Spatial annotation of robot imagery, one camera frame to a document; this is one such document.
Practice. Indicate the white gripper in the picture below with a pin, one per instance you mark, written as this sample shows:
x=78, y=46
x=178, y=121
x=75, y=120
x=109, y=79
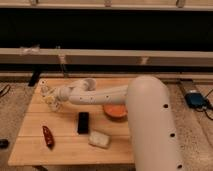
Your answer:
x=62, y=93

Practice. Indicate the red chili pepper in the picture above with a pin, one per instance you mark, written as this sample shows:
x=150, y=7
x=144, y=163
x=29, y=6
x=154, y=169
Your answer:
x=48, y=137

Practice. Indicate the blue device on floor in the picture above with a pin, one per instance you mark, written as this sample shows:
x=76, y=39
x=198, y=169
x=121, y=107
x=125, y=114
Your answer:
x=195, y=100

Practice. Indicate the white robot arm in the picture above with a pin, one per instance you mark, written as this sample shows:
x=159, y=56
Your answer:
x=152, y=129

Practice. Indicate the black rectangular block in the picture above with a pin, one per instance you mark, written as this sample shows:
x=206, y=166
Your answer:
x=83, y=123

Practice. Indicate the white labelled plastic bottle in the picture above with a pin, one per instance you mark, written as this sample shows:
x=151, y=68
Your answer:
x=48, y=96

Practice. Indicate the black object on floor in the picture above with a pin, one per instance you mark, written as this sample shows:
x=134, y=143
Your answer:
x=4, y=143

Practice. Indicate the wooden table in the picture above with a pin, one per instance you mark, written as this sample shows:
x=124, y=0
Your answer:
x=70, y=148

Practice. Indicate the orange bowl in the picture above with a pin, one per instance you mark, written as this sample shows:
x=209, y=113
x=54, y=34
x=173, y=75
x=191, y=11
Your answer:
x=115, y=111

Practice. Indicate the long wooden rail beam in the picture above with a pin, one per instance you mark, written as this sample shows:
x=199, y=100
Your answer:
x=105, y=57

